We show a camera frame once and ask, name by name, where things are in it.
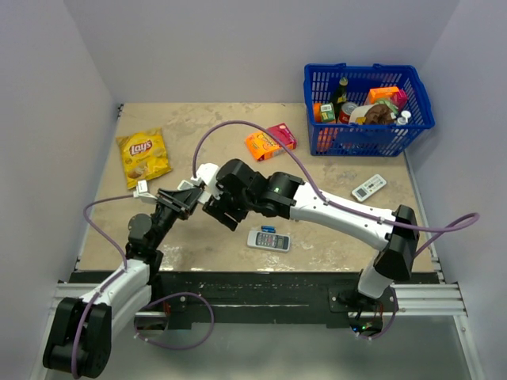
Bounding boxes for yellow Lays chips bag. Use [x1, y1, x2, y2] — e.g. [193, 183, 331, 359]
[116, 127, 172, 189]

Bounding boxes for dark glass bottle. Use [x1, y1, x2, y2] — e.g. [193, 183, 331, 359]
[330, 77, 349, 119]

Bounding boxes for blue battery right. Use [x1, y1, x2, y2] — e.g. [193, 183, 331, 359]
[261, 226, 276, 234]

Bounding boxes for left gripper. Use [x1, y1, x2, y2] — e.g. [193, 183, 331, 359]
[150, 186, 204, 249]

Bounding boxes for black table front rail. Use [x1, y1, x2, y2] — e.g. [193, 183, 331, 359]
[71, 270, 440, 329]

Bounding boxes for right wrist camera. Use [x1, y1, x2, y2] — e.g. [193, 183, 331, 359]
[190, 163, 222, 199]

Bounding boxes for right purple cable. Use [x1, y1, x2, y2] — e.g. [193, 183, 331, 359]
[192, 120, 480, 341]

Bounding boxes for small white remote control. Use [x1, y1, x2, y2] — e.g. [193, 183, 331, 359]
[352, 174, 387, 203]

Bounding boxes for white long remote control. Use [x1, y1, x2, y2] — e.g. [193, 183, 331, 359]
[177, 180, 211, 204]

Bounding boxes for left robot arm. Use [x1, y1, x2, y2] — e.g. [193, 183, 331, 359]
[42, 185, 204, 378]

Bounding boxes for orange pink sponge box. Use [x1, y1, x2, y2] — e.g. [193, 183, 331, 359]
[245, 123, 297, 162]

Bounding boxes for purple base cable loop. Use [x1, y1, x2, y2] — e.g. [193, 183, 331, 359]
[133, 291, 215, 352]

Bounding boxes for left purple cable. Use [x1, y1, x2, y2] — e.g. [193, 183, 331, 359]
[71, 193, 138, 379]

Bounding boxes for aluminium frame rail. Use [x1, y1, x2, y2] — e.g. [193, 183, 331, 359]
[393, 256, 467, 317]

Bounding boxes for orange pink box in basket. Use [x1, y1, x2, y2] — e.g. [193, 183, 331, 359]
[364, 86, 408, 113]

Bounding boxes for white bottle cap item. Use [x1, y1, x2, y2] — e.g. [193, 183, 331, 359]
[396, 110, 411, 126]

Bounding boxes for blue plastic basket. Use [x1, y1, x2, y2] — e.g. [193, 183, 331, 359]
[303, 63, 435, 157]

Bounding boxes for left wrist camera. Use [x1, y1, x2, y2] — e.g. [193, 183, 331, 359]
[133, 180, 157, 204]

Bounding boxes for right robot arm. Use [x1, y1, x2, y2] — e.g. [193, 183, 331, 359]
[193, 159, 419, 311]

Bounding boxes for grey-faced remote control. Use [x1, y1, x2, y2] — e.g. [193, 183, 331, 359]
[246, 230, 291, 253]

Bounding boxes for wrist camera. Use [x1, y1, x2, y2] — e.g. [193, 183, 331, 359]
[133, 180, 157, 204]
[190, 163, 222, 199]

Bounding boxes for green yellow carton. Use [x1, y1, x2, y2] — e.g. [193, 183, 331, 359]
[319, 103, 336, 124]

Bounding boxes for brown snack packet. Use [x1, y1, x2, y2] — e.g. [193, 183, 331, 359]
[349, 103, 396, 125]

